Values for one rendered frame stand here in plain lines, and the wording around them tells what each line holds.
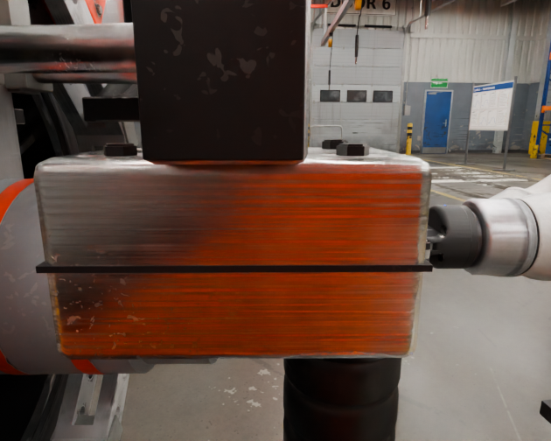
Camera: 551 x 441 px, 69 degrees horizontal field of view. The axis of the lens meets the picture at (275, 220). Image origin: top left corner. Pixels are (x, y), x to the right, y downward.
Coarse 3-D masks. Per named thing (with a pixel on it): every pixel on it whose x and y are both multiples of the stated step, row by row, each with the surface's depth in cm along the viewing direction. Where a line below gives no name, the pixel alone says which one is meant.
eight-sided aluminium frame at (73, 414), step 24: (48, 0) 35; (72, 0) 38; (72, 96) 45; (72, 120) 48; (96, 144) 50; (72, 384) 47; (120, 384) 48; (72, 408) 46; (96, 408) 46; (120, 408) 48; (72, 432) 45; (96, 432) 45; (120, 432) 48
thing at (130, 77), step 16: (0, 0) 27; (16, 0) 28; (0, 16) 27; (16, 16) 28; (16, 80) 28; (32, 80) 28; (48, 80) 29; (64, 80) 29; (80, 80) 29; (96, 80) 29; (112, 80) 29; (128, 80) 29
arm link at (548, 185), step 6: (546, 180) 61; (534, 186) 62; (540, 186) 61; (546, 186) 60; (504, 192) 61; (510, 192) 60; (516, 192) 59; (522, 192) 59; (528, 192) 59; (534, 192) 59; (540, 192) 60; (492, 198) 62; (498, 198) 60; (516, 198) 58; (504, 276) 59; (510, 276) 58
